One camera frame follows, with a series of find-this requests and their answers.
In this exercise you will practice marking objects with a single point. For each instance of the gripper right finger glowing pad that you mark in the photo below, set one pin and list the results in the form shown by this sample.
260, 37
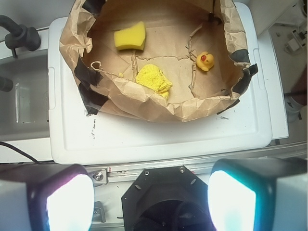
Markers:
259, 194

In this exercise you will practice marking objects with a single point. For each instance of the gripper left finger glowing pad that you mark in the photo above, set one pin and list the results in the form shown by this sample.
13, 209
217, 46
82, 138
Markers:
45, 197

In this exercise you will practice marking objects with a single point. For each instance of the yellow green sponge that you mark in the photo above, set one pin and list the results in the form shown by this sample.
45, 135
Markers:
133, 37

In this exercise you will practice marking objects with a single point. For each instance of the white sink basin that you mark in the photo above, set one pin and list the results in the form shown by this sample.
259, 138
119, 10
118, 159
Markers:
24, 110

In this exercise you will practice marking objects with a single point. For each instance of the yellow rubber duck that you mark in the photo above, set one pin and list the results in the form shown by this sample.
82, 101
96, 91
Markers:
205, 61

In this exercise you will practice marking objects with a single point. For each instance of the yellow knitted cloth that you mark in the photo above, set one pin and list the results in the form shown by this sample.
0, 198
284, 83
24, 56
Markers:
152, 77

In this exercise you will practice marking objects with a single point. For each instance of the brown paper bag tray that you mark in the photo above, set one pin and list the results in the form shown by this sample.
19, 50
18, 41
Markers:
177, 31

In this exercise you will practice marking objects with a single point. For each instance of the black faucet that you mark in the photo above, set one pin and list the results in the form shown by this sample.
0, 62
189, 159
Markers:
19, 36

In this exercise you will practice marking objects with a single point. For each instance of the black octagonal mount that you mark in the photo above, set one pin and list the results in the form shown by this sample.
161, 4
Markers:
167, 199

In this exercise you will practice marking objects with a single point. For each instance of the aluminium frame rail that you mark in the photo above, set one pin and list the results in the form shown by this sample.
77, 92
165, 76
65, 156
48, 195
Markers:
200, 165

